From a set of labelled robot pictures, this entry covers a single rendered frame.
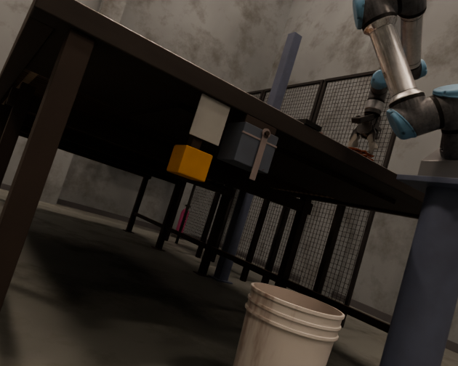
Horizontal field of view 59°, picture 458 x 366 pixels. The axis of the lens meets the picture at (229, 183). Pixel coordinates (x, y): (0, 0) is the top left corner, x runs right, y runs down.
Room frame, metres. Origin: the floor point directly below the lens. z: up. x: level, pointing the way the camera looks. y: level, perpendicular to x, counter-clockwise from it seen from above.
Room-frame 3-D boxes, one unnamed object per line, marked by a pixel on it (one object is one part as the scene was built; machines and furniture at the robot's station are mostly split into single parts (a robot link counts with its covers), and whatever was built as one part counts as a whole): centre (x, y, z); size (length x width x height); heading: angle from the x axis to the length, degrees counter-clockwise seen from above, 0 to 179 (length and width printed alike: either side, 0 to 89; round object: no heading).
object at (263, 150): (1.23, -0.03, 0.77); 0.14 x 0.11 x 0.18; 123
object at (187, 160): (1.13, 0.12, 0.74); 0.09 x 0.08 x 0.24; 123
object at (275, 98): (3.69, -0.18, 1.20); 0.17 x 0.17 x 2.40; 33
